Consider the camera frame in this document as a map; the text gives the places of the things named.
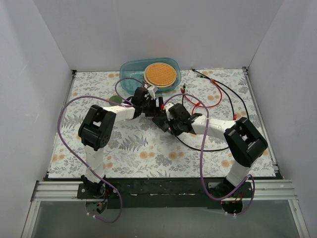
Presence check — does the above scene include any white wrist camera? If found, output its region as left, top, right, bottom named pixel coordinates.
left=164, top=103, right=174, bottom=121
left=147, top=86, right=158, bottom=99

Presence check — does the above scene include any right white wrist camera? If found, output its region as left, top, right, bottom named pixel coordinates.
left=164, top=103, right=174, bottom=121

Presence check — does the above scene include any black cable with plug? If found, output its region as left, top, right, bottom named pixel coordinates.
left=170, top=68, right=253, bottom=152

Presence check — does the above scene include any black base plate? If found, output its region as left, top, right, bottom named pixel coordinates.
left=77, top=177, right=254, bottom=210

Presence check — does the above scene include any round woven coaster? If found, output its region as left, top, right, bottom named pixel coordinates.
left=144, top=62, right=177, bottom=88

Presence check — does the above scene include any blue plastic container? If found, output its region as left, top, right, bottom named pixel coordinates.
left=119, top=58, right=181, bottom=93

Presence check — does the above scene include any black network switch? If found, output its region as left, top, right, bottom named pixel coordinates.
left=152, top=111, right=171, bottom=132

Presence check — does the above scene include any green cup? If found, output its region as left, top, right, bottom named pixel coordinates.
left=109, top=95, right=123, bottom=107

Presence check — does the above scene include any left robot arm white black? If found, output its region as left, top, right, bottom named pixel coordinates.
left=78, top=86, right=163, bottom=198

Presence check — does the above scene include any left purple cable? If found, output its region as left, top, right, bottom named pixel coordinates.
left=57, top=77, right=149, bottom=224

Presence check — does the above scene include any red cable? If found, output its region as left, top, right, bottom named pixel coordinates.
left=160, top=78, right=243, bottom=119

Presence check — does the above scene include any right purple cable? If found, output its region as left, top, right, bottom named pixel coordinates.
left=164, top=93, right=256, bottom=216

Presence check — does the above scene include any floral table mat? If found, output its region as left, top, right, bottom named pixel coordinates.
left=49, top=69, right=262, bottom=179

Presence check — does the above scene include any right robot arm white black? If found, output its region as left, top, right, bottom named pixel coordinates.
left=164, top=103, right=268, bottom=201

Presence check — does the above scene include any purple cable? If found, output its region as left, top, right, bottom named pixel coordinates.
left=57, top=77, right=149, bottom=224
left=164, top=93, right=256, bottom=216

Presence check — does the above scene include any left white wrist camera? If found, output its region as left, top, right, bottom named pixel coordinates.
left=147, top=86, right=158, bottom=99

